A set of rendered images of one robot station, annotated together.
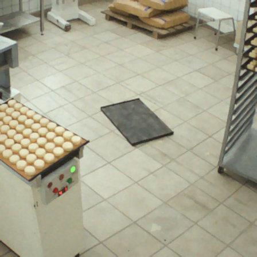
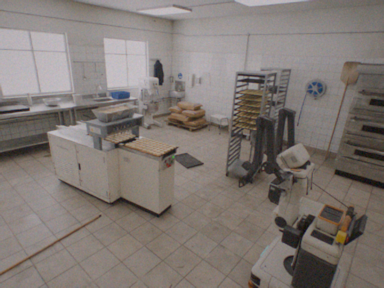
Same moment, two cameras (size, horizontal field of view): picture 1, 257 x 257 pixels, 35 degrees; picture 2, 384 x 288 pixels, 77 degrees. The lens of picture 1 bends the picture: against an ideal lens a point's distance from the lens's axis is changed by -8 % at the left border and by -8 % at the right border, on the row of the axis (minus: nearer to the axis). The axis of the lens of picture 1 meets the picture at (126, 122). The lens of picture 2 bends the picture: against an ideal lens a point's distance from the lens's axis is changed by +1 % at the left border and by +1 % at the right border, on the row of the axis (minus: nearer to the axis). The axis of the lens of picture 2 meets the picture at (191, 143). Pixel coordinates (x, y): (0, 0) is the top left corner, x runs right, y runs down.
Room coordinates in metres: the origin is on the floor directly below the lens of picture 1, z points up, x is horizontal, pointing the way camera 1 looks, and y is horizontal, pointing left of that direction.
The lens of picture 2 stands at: (-1.22, 0.30, 2.03)
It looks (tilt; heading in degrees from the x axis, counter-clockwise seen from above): 20 degrees down; 354
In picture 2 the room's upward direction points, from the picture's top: 3 degrees clockwise
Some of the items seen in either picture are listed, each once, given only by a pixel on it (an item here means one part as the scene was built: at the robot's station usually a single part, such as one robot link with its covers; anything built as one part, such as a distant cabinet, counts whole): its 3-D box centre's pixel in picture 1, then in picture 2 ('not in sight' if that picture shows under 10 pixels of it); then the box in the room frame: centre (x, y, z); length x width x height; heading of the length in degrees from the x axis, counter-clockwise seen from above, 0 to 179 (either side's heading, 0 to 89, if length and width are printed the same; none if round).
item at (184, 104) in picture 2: not in sight; (189, 105); (5.76, -0.30, 0.62); 0.72 x 0.42 x 0.17; 51
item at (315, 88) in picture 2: not in sight; (311, 104); (3.86, -2.89, 1.10); 0.41 x 0.17 x 1.10; 44
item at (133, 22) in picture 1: (149, 19); (187, 123); (5.78, -0.25, 0.06); 1.20 x 0.80 x 0.11; 47
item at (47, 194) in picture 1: (59, 182); (168, 162); (1.50, 0.30, 0.77); 0.24 x 0.04 x 0.14; 144
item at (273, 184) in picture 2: not in sight; (282, 186); (0.51, -0.69, 0.99); 0.28 x 0.16 x 0.22; 134
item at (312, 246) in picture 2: not in sight; (318, 246); (0.24, -0.95, 0.59); 0.55 x 0.34 x 0.83; 134
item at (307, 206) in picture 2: not in sight; (310, 209); (1.43, -1.68, 0.08); 0.30 x 0.22 x 0.16; 47
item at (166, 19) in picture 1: (166, 16); (195, 121); (5.58, -0.48, 0.19); 0.72 x 0.42 x 0.15; 139
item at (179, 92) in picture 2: not in sight; (178, 90); (6.65, 0.00, 0.93); 0.99 x 0.38 x 1.09; 44
